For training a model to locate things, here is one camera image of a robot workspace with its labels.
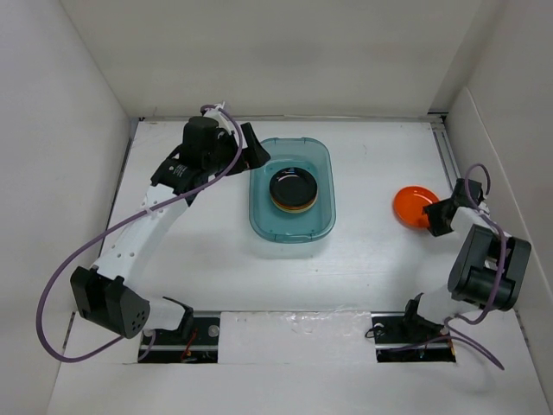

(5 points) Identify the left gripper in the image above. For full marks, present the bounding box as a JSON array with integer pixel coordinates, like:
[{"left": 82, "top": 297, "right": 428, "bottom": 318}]
[{"left": 204, "top": 124, "right": 270, "bottom": 177}]

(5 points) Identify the orange plate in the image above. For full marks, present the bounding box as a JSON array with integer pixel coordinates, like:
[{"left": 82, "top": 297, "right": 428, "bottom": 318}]
[
  {"left": 271, "top": 197, "right": 317, "bottom": 209},
  {"left": 392, "top": 186, "right": 439, "bottom": 229}
]

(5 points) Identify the black plate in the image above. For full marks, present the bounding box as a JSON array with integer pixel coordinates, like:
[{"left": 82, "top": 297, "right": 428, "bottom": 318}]
[{"left": 269, "top": 167, "right": 318, "bottom": 204}]

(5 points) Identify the green plate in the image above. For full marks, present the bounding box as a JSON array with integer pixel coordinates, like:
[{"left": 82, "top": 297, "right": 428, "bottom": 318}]
[{"left": 276, "top": 206, "right": 312, "bottom": 214}]

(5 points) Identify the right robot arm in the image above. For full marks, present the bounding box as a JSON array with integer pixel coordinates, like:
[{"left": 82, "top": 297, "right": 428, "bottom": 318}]
[{"left": 393, "top": 179, "right": 531, "bottom": 341}]

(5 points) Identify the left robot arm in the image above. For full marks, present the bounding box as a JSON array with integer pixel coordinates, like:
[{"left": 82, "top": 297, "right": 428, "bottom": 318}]
[{"left": 70, "top": 116, "right": 270, "bottom": 343}]

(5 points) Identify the teal transparent plastic bin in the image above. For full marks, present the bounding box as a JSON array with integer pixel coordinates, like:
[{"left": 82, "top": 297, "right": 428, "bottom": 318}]
[{"left": 249, "top": 137, "right": 336, "bottom": 244}]

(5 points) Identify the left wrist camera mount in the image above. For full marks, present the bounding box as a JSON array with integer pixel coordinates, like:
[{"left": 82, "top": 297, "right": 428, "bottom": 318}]
[{"left": 200, "top": 101, "right": 231, "bottom": 131}]

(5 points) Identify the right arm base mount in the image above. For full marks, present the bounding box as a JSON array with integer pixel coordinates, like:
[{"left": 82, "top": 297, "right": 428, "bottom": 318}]
[{"left": 365, "top": 312, "right": 456, "bottom": 363}]

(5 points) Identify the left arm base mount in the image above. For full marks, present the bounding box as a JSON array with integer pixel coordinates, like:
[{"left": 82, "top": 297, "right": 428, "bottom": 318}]
[{"left": 137, "top": 311, "right": 221, "bottom": 364}]

